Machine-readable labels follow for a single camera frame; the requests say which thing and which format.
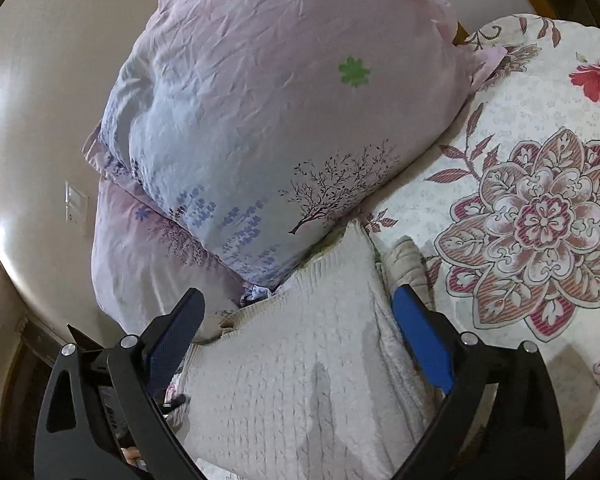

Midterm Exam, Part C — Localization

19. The beige knitted sweater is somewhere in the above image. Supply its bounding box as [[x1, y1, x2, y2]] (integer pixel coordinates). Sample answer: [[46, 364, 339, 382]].
[[178, 222, 437, 479]]

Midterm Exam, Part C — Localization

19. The pink lilac lower pillow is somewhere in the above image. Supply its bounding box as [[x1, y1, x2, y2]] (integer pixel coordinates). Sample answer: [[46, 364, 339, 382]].
[[89, 179, 272, 344]]

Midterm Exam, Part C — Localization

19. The pink lilac pillow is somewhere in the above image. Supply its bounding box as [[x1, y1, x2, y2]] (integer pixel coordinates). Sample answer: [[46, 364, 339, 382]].
[[89, 179, 272, 344], [84, 0, 505, 288]]

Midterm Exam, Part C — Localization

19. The floral white bed sheet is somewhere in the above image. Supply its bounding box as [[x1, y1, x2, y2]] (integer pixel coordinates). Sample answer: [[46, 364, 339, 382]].
[[350, 15, 600, 479]]

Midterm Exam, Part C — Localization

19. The pink lilac upper pillow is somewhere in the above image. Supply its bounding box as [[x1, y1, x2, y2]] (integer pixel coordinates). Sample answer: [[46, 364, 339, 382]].
[[84, 0, 505, 288]]

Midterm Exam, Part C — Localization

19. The white wall switch plate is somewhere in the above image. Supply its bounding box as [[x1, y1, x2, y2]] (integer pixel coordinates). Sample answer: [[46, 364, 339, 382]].
[[65, 182, 88, 236]]

